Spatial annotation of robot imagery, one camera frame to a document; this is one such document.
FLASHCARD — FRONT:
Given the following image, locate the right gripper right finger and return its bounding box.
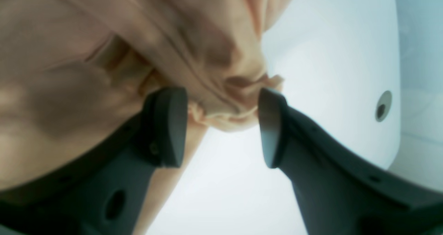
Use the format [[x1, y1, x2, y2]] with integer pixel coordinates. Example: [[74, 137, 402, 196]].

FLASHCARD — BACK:
[[258, 88, 443, 235]]

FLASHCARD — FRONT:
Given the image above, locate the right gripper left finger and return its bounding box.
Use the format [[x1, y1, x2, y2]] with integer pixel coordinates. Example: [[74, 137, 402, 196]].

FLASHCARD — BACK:
[[1, 87, 188, 235]]

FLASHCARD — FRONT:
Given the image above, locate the peach T-shirt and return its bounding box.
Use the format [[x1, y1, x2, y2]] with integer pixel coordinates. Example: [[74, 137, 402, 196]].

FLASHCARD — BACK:
[[1, 0, 291, 235]]

